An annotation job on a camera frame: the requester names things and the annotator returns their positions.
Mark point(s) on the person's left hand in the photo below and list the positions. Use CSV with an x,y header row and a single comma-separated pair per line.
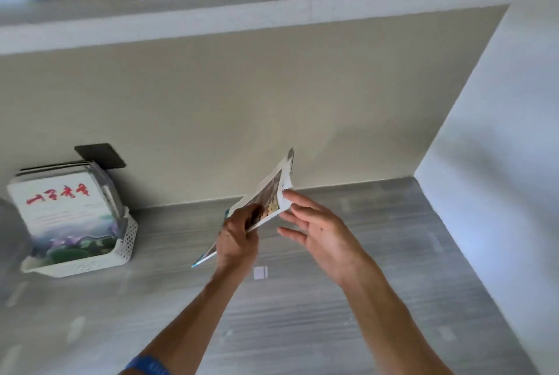
x,y
236,248

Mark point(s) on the stack of magazines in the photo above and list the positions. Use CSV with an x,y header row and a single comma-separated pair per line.
x,y
61,208

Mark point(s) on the person's left forearm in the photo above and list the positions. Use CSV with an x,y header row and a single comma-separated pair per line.
x,y
188,326

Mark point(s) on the blue-edged red painting magazine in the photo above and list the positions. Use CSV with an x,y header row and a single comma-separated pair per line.
x,y
268,195

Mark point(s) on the dark wall socket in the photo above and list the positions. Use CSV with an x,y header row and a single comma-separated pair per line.
x,y
102,154

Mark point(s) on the person's right forearm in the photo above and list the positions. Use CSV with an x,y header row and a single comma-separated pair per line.
x,y
393,326

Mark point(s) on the grey wooden shelf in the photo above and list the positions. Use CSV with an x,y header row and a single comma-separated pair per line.
x,y
218,21

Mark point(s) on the blue wristband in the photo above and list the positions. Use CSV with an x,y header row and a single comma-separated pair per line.
x,y
148,366

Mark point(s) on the white perforated plastic basket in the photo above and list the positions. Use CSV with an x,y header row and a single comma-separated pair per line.
x,y
87,265

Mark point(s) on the person's right hand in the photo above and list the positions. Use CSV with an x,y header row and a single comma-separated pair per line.
x,y
336,248

